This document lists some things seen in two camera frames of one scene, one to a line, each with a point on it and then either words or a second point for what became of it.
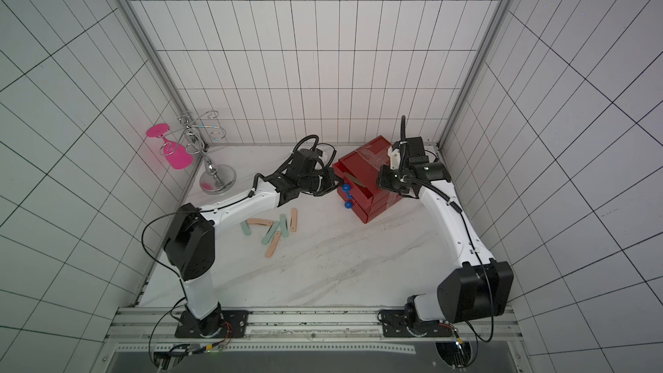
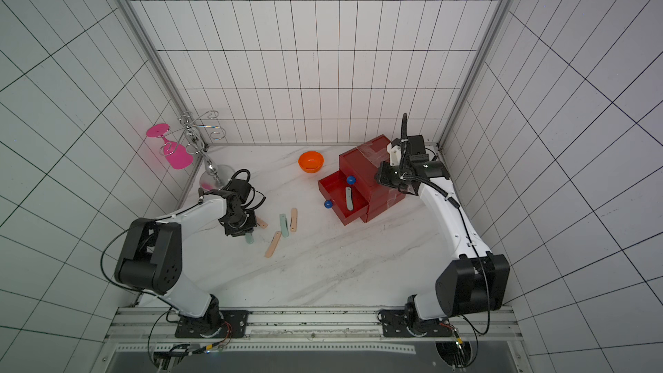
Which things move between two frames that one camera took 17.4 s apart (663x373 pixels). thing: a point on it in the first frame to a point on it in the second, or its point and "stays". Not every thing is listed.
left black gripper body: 320,184 to 239,223
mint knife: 283,224 stays
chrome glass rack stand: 218,179 stays
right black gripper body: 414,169 stays
